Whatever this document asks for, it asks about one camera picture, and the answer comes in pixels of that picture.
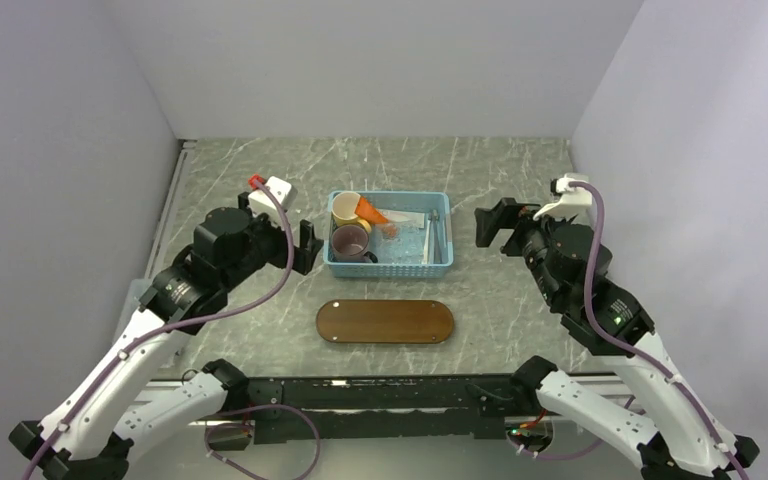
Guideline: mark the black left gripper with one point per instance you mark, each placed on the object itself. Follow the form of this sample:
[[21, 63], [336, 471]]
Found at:
[[264, 221]]

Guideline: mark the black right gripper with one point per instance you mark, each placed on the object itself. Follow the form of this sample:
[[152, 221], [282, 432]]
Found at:
[[504, 215]]

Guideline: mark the purple mug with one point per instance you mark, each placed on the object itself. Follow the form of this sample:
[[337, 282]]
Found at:
[[351, 244]]

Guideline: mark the yellow mug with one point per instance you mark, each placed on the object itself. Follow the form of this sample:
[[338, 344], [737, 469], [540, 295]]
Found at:
[[343, 210]]

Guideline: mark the orange toothpaste tube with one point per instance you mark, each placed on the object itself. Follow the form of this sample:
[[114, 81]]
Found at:
[[365, 210]]

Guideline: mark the clear glass holder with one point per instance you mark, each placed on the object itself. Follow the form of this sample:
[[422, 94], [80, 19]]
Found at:
[[398, 245]]

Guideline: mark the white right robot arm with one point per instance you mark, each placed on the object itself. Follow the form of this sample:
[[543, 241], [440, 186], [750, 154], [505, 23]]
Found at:
[[676, 437]]

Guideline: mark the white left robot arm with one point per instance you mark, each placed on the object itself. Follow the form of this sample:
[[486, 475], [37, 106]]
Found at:
[[97, 432]]

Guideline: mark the grey toothbrush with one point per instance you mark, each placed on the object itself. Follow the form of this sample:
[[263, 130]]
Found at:
[[438, 244]]

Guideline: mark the oval wooden tray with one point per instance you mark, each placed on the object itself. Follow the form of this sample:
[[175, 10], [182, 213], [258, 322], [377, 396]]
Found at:
[[370, 321]]

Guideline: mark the white toothpaste tube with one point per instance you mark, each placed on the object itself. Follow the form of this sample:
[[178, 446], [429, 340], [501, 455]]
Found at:
[[405, 218]]

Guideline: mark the light blue plastic basket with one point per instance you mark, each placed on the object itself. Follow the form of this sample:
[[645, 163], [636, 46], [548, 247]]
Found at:
[[413, 201]]

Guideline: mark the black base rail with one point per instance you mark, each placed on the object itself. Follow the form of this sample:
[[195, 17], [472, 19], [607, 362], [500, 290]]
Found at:
[[482, 407]]

